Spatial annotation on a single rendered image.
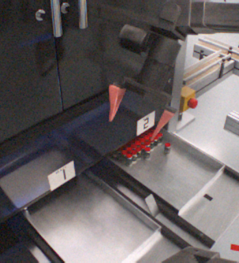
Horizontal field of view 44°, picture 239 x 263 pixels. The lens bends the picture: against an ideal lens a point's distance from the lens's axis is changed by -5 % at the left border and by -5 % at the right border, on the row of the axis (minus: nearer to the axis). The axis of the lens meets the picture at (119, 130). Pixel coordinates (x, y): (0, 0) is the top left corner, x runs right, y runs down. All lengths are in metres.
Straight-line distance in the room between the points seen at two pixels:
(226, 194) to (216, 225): 0.13
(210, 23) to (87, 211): 0.63
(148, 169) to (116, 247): 0.32
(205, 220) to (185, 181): 0.16
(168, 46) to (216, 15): 0.11
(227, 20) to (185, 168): 0.62
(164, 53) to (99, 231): 0.53
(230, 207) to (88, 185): 0.46
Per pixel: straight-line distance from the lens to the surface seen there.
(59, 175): 0.84
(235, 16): 0.59
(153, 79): 0.60
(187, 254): 0.31
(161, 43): 0.61
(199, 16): 0.59
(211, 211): 0.97
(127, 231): 0.89
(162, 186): 1.00
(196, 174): 1.06
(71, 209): 0.95
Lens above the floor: 1.64
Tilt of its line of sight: 39 degrees down
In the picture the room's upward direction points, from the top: straight up
